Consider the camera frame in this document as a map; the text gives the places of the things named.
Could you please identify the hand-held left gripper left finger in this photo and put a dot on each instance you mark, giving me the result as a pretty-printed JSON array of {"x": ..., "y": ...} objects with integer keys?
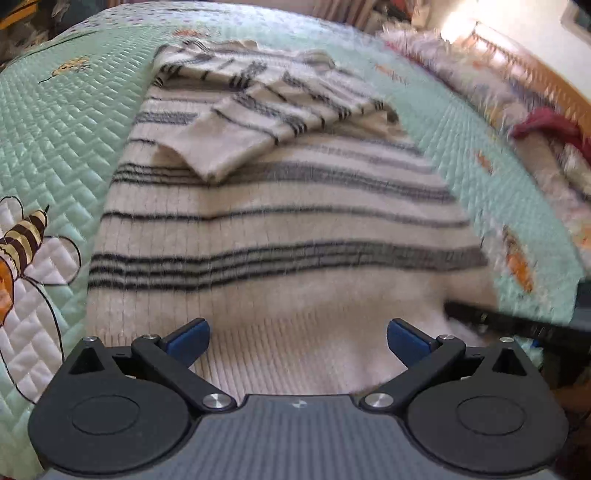
[{"x": 189, "y": 342}]

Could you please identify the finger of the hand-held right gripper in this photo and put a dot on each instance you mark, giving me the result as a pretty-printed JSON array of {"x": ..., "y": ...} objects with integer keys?
[{"x": 503, "y": 323}]

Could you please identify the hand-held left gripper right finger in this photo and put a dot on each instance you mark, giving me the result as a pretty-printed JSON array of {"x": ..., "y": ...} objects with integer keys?
[{"x": 406, "y": 342}]

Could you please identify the white black-striped sweater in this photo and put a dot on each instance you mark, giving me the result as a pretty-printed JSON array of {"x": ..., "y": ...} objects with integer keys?
[{"x": 277, "y": 221}]

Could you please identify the red striped cloth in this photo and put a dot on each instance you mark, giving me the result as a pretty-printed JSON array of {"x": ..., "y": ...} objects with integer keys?
[{"x": 549, "y": 129}]

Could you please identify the floral duvet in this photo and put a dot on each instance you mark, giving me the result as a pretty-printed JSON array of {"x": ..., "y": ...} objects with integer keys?
[{"x": 485, "y": 87}]

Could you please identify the green quilted bee bedspread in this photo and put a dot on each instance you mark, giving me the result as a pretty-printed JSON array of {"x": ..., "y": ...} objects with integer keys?
[{"x": 55, "y": 138}]

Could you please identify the wooden headboard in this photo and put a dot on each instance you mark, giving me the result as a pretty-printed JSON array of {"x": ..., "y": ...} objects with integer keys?
[{"x": 535, "y": 74}]

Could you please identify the framed picture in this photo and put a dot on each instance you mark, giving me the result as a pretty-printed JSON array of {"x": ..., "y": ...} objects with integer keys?
[{"x": 579, "y": 16}]

